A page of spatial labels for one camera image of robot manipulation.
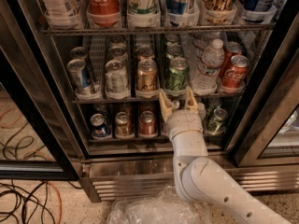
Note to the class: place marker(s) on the red cola can rear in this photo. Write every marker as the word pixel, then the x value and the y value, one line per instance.
pixel 230 49

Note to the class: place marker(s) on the clear water bottle middle shelf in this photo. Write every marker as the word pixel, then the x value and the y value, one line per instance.
pixel 209 66

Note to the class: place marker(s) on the white silver can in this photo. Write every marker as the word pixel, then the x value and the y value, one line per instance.
pixel 118 53
pixel 117 40
pixel 116 76

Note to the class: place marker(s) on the blue silver bottle top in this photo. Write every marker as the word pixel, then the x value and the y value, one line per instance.
pixel 179 9

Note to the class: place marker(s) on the gold soda can front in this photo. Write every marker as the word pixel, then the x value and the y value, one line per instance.
pixel 147 75

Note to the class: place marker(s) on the red cola can front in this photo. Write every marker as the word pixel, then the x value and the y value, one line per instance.
pixel 235 71

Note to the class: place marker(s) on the white green bottle top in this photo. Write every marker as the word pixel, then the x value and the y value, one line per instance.
pixel 141 12

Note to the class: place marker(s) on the gold soda can rear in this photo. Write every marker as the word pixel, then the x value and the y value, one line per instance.
pixel 145 52

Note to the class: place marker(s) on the clear water bottle bottom shelf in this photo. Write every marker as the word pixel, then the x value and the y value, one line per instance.
pixel 201 110

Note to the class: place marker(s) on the red orange can bottom shelf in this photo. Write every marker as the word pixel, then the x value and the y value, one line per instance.
pixel 147 123

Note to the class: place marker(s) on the dark juice bottle white cap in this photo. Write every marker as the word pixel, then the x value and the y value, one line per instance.
pixel 176 103

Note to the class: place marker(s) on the green soda can rear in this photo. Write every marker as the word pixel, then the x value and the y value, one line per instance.
pixel 170 39

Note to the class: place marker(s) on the blue silver can rear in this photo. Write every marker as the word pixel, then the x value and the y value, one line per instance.
pixel 82 53

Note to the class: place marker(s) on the red cola can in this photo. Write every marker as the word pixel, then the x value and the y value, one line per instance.
pixel 230 49
pixel 235 71

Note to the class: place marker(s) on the gold black bottle top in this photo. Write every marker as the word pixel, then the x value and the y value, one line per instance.
pixel 218 11

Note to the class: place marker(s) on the green soda can front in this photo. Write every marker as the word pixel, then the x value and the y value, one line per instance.
pixel 177 72

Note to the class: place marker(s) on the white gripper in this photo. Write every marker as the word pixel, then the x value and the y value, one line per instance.
pixel 183 121

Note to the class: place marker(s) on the gold can bottom shelf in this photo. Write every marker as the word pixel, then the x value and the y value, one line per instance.
pixel 123 124

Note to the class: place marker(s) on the blue pepsi can bottom shelf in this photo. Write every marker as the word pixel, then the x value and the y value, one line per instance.
pixel 99 126

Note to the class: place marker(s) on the gold soda can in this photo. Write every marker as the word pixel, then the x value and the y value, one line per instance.
pixel 145 52
pixel 147 75

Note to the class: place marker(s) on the blue silver can front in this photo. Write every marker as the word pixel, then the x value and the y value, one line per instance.
pixel 80 76

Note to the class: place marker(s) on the clear water bottle shelf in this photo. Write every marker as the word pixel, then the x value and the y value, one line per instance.
pixel 201 110
pixel 209 66

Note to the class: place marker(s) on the green soda can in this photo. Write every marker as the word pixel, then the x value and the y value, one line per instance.
pixel 170 39
pixel 173 51
pixel 177 72

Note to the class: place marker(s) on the large coca-cola bottle top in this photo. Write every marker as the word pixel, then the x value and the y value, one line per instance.
pixel 104 11

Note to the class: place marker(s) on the white silver can front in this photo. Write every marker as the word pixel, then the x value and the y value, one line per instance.
pixel 116 76

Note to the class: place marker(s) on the clear plastic bag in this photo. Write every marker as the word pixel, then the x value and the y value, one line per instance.
pixel 164 208

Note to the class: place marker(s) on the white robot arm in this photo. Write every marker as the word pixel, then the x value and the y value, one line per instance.
pixel 199 178

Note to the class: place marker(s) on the white labelled bottle top left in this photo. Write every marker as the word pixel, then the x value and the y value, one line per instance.
pixel 63 14

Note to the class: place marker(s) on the green can bottom shelf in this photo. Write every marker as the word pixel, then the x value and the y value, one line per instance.
pixel 215 121

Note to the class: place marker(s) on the stainless steel display fridge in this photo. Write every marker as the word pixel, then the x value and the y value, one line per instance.
pixel 258 146

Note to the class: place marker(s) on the blue silver can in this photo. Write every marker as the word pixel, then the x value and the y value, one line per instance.
pixel 80 76
pixel 82 53

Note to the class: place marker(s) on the white silver can rear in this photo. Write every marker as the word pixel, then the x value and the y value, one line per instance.
pixel 117 40

